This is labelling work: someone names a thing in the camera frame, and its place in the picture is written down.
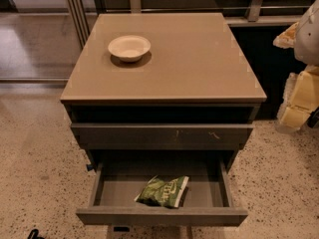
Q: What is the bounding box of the metal shelf frame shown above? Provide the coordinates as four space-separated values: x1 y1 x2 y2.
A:
66 0 315 44

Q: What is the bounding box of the white paper bowl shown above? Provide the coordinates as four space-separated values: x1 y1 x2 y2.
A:
108 35 151 63

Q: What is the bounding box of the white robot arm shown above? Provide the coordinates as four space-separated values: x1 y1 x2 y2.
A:
273 0 319 133

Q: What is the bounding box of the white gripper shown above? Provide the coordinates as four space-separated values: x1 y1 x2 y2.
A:
273 22 319 129

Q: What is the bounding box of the open grey middle drawer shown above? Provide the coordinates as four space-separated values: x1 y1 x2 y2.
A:
77 158 248 226

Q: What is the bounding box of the closed grey top drawer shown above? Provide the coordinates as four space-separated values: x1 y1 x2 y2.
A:
71 123 253 150

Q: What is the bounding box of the black object at floor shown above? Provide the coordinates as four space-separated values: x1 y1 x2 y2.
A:
27 229 45 239

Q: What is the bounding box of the grey drawer cabinet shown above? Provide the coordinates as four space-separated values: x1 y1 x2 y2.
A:
59 12 268 239

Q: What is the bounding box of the dark wheel at right edge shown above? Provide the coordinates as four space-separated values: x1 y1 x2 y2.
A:
307 108 319 128

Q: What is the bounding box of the green jalapeno chip bag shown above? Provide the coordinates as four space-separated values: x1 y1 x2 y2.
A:
135 176 189 208

